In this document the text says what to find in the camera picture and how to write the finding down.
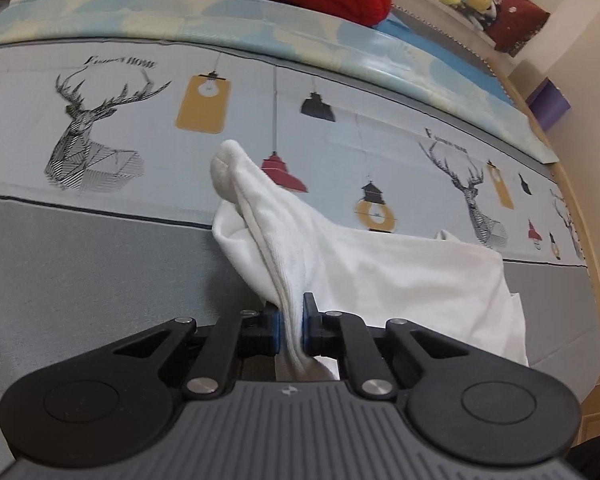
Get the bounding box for grey printed bed sheet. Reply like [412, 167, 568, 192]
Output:
[0, 35, 600, 480]

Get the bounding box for plain blue sheet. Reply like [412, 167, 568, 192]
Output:
[379, 14, 517, 107]

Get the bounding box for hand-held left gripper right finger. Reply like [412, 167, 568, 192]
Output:
[302, 292, 475, 402]

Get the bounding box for purple box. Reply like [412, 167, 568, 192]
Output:
[527, 79, 572, 131]

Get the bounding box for white padded bed ledge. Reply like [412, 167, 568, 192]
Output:
[380, 0, 512, 81]

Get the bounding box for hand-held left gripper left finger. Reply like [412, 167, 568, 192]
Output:
[111, 308, 284, 402]

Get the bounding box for white small garment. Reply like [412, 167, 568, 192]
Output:
[209, 139, 530, 382]

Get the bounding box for dark red cushion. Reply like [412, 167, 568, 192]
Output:
[484, 0, 551, 55]

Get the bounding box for light blue patterned blanket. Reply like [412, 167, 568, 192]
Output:
[0, 0, 561, 164]

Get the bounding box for light wooden bed frame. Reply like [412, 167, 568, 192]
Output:
[490, 55, 600, 411]

